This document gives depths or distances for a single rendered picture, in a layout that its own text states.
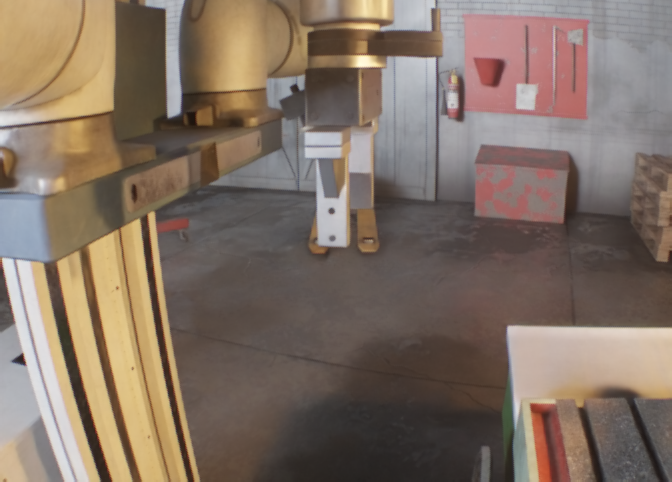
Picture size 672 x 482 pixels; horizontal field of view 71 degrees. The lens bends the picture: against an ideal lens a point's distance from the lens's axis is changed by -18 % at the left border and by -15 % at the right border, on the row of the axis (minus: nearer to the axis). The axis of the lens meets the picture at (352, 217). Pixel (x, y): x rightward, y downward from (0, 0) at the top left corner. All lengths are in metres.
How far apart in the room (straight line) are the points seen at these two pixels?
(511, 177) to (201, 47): 4.58
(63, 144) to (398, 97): 5.49
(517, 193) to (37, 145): 5.01
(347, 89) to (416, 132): 5.42
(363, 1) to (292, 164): 5.97
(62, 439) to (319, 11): 0.71
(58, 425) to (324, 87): 0.65
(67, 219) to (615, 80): 5.56
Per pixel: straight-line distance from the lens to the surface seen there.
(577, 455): 0.89
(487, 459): 1.06
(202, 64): 0.90
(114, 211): 0.55
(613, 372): 1.23
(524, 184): 5.29
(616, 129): 5.81
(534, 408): 1.00
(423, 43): 0.49
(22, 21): 0.33
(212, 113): 0.89
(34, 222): 0.48
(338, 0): 0.48
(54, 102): 0.50
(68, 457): 0.92
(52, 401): 0.84
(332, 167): 0.44
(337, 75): 0.46
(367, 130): 0.59
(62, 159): 0.50
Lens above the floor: 1.38
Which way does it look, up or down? 15 degrees down
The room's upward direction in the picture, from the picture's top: straight up
